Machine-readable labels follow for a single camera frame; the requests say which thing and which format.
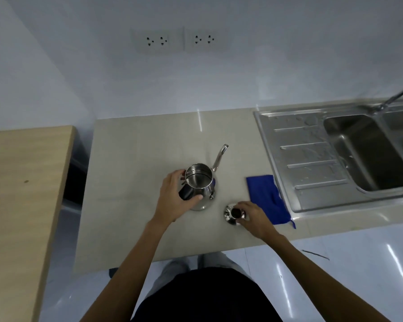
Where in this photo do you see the chrome sink faucet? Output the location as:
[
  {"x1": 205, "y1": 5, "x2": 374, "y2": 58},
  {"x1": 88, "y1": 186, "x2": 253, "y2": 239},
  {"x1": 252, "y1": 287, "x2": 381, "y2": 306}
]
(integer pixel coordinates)
[{"x1": 372, "y1": 82, "x2": 403, "y2": 114}]

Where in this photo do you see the person's dark shirt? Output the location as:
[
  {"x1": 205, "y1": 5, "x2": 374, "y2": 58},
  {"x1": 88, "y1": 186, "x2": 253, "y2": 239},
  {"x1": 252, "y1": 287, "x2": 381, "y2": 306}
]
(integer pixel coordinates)
[{"x1": 131, "y1": 267, "x2": 284, "y2": 322}]

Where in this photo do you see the white double wall socket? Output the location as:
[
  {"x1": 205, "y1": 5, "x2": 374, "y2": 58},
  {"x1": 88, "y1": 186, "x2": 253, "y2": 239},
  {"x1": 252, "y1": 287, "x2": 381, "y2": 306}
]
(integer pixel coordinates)
[
  {"x1": 184, "y1": 25, "x2": 229, "y2": 52},
  {"x1": 131, "y1": 27, "x2": 184, "y2": 54}
]

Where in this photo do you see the person's left forearm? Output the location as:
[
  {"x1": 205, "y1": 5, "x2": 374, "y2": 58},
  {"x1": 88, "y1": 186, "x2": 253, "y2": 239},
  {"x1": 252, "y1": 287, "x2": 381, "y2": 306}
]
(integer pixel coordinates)
[{"x1": 79, "y1": 219, "x2": 172, "y2": 322}]

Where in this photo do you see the person's left hand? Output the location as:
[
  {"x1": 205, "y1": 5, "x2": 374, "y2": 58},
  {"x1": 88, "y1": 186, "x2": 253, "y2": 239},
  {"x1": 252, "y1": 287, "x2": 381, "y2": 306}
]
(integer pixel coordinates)
[{"x1": 152, "y1": 169, "x2": 204, "y2": 227}]

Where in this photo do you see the person's right hand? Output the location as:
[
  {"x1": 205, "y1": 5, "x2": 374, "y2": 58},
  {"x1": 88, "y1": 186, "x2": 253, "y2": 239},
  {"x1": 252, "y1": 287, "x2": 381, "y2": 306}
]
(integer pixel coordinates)
[{"x1": 234, "y1": 201, "x2": 278, "y2": 241}]

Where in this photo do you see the light wooden table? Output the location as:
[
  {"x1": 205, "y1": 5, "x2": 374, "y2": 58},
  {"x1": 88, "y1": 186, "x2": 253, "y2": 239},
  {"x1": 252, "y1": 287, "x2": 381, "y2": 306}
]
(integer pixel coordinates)
[{"x1": 0, "y1": 125, "x2": 77, "y2": 322}]

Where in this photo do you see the blue cleaning cloth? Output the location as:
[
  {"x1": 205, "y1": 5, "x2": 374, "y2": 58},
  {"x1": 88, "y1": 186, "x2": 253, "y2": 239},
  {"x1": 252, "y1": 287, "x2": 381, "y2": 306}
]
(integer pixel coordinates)
[{"x1": 246, "y1": 175, "x2": 296, "y2": 229}]

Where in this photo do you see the person's right forearm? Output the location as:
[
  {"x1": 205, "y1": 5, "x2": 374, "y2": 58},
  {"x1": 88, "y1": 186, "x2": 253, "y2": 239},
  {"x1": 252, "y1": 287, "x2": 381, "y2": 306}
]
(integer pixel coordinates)
[{"x1": 264, "y1": 233, "x2": 403, "y2": 322}]

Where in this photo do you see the stainless steel gooseneck kettle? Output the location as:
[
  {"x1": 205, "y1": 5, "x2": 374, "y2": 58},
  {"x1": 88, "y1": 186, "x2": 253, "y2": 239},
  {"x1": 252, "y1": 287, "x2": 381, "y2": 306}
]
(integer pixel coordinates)
[{"x1": 179, "y1": 144, "x2": 229, "y2": 212}]

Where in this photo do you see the stainless steel kettle lid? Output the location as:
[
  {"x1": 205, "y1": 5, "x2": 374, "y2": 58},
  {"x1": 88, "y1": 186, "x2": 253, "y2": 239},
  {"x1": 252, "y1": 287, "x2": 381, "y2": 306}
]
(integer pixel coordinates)
[{"x1": 224, "y1": 203, "x2": 249, "y2": 226}]

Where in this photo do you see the stainless steel double sink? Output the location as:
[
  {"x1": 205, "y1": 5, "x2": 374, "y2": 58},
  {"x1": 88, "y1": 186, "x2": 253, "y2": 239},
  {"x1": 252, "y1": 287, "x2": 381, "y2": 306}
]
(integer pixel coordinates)
[{"x1": 253, "y1": 99, "x2": 403, "y2": 214}]

